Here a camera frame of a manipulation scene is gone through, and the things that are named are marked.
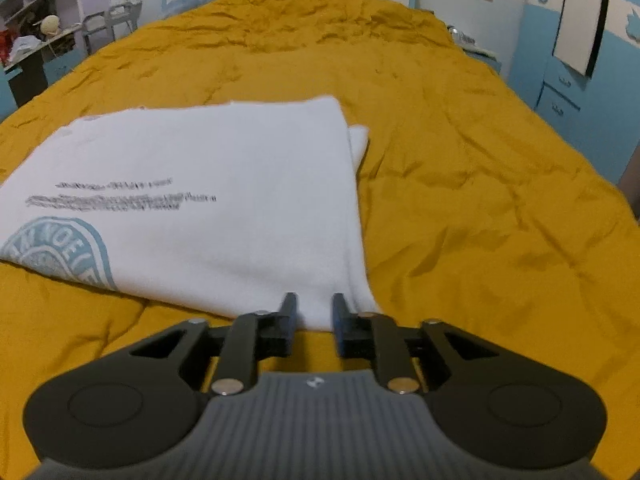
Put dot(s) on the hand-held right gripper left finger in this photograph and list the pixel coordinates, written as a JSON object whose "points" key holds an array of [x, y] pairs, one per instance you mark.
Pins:
{"points": [[288, 317]]}

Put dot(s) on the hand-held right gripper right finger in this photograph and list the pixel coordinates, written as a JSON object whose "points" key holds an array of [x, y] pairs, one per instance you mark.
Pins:
{"points": [[341, 317]]}

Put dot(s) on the white printed sweatshirt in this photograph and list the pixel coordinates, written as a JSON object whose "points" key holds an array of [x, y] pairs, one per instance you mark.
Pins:
{"points": [[200, 160]]}

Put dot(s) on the mustard yellow quilted blanket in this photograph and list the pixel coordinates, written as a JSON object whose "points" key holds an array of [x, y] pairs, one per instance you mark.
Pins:
{"points": [[450, 160]]}

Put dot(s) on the blue nightstand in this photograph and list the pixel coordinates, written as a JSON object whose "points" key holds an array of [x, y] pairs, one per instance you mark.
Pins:
{"points": [[487, 62]]}

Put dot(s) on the blue and white wardrobe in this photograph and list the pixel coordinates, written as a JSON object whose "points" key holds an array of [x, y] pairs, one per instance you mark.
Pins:
{"points": [[575, 105]]}

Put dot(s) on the grey rolling cart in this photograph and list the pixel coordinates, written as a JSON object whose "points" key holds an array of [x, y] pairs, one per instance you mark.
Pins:
{"points": [[112, 22]]}

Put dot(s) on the cluttered white and blue desk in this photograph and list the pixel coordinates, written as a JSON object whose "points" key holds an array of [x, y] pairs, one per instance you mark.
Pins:
{"points": [[30, 72]]}

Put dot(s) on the cream knitted ball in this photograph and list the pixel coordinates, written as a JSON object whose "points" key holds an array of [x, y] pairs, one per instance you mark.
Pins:
{"points": [[50, 25]]}

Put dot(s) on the white plastic bag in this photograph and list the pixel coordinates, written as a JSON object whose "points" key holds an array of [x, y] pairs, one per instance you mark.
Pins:
{"points": [[25, 46]]}

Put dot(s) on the red bag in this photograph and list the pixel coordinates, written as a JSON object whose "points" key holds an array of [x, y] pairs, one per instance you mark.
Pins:
{"points": [[5, 45]]}

